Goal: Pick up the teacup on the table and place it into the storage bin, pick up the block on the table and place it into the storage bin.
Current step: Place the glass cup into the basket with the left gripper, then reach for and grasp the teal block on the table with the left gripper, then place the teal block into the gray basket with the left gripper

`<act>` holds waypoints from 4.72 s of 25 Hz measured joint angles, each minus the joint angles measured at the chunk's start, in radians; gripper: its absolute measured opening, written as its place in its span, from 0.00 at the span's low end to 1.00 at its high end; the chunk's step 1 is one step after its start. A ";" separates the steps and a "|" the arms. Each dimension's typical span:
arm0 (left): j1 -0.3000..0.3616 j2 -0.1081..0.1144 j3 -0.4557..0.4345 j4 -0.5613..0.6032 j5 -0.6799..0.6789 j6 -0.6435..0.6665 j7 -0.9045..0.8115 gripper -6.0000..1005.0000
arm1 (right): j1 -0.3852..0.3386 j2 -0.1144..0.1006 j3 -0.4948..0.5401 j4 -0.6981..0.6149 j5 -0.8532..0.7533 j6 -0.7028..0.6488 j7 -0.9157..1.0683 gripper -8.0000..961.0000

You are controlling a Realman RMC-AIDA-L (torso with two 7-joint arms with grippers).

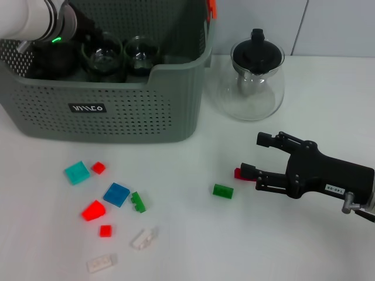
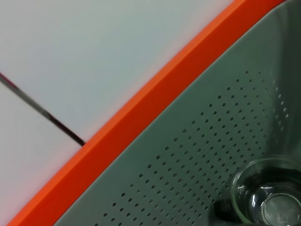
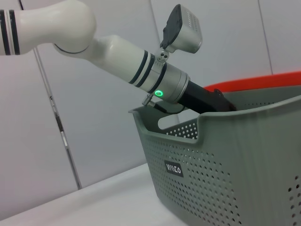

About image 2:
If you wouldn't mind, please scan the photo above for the glass teacup with black sleeve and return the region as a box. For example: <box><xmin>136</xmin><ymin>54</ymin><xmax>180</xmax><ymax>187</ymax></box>
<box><xmin>214</xmin><ymin>157</ymin><xmax>301</xmax><ymax>226</ymax></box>

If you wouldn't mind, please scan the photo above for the grey-green perforated storage bin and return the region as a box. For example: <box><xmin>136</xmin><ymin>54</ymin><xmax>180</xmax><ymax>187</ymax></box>
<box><xmin>54</xmin><ymin>0</ymin><xmax>301</xmax><ymax>226</ymax></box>

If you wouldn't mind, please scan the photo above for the orange bin handle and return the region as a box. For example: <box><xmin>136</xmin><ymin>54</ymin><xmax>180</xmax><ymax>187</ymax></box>
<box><xmin>7</xmin><ymin>0</ymin><xmax>290</xmax><ymax>226</ymax></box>

